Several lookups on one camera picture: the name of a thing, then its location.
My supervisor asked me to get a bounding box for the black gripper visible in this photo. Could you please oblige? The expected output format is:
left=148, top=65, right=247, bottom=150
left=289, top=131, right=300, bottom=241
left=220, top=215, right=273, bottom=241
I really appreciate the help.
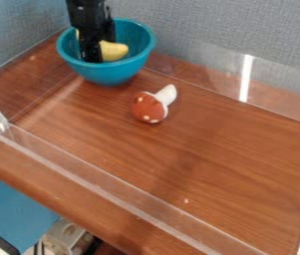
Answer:
left=66, top=0, right=117, bottom=63

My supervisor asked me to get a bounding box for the blue plastic bowl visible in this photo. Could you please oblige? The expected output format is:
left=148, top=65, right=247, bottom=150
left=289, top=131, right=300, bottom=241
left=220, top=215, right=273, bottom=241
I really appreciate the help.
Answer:
left=57, top=18, right=156, bottom=86

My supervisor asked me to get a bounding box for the clear acrylic tray wall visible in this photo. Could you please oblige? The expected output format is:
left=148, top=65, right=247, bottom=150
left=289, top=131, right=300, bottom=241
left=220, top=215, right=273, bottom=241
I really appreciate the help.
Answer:
left=0, top=18, right=300, bottom=255

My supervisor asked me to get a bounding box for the red white toy mushroom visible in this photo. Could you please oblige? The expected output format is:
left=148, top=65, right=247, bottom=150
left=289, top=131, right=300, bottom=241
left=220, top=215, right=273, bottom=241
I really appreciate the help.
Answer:
left=132, top=84, right=177, bottom=124

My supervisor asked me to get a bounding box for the grey power strip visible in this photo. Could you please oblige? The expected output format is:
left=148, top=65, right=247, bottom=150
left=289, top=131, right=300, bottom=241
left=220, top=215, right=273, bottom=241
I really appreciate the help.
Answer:
left=33, top=218, right=95, bottom=255

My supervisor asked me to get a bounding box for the yellow toy banana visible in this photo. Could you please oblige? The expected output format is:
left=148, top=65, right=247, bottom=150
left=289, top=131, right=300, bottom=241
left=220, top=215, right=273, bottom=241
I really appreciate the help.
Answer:
left=74, top=29, right=132, bottom=63

